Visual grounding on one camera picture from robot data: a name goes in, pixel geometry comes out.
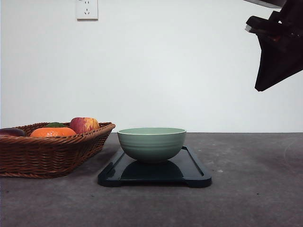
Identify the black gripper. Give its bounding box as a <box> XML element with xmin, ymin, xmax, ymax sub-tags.
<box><xmin>245</xmin><ymin>0</ymin><xmax>303</xmax><ymax>91</ymax></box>

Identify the green ceramic bowl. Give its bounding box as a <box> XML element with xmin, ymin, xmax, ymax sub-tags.
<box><xmin>117</xmin><ymin>127</ymin><xmax>187</xmax><ymax>164</ymax></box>

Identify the brown wicker basket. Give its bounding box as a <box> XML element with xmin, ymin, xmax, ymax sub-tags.
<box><xmin>0</xmin><ymin>122</ymin><xmax>116</xmax><ymax>178</ymax></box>

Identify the dark blue rectangular tray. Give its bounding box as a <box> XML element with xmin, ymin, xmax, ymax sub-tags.
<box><xmin>98</xmin><ymin>146</ymin><xmax>212</xmax><ymax>188</ymax></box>

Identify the red yellow apple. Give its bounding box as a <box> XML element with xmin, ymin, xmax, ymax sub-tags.
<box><xmin>70</xmin><ymin>117</ymin><xmax>100</xmax><ymax>134</ymax></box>

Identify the dark green fruit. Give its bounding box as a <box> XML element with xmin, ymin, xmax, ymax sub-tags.
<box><xmin>46</xmin><ymin>122</ymin><xmax>66</xmax><ymax>127</ymax></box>

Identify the orange tangerine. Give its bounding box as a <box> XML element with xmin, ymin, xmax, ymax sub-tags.
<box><xmin>30</xmin><ymin>127</ymin><xmax>77</xmax><ymax>137</ymax></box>

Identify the dark purple fruit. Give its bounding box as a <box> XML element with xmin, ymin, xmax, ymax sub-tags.
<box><xmin>0</xmin><ymin>128</ymin><xmax>26</xmax><ymax>136</ymax></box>

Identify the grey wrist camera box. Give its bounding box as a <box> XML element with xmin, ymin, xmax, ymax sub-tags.
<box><xmin>244</xmin><ymin>0</ymin><xmax>287</xmax><ymax>10</ymax></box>

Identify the white wall socket left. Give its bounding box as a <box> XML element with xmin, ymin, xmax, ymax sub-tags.
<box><xmin>76</xmin><ymin>0</ymin><xmax>98</xmax><ymax>22</ymax></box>

